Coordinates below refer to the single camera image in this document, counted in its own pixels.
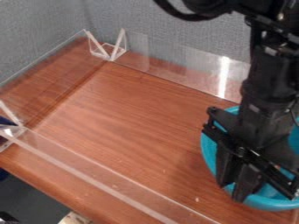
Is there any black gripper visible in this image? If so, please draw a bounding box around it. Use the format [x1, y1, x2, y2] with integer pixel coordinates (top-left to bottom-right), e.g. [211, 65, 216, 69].
[207, 82, 297, 203]

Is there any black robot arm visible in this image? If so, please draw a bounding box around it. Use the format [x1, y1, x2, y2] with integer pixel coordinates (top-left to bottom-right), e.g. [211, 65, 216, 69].
[153, 0, 299, 202]

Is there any blue plastic bowl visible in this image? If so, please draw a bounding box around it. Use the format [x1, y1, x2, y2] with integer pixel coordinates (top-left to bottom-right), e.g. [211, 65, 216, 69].
[200, 111, 299, 212]

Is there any clear acrylic front barrier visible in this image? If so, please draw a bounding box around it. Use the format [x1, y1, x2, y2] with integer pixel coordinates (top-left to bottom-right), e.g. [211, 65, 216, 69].
[0, 100, 219, 224]

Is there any clear acrylic barrier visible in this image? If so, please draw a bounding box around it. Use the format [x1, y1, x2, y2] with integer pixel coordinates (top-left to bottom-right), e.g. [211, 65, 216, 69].
[84, 29, 248, 103]
[0, 29, 87, 87]
[0, 100, 219, 224]

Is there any clear acrylic back barrier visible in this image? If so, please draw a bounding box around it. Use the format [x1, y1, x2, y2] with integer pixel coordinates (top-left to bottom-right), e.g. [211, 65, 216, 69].
[84, 29, 248, 103]

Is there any clear acrylic left barrier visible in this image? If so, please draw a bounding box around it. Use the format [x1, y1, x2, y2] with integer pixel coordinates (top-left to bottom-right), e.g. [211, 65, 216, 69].
[0, 29, 87, 87]

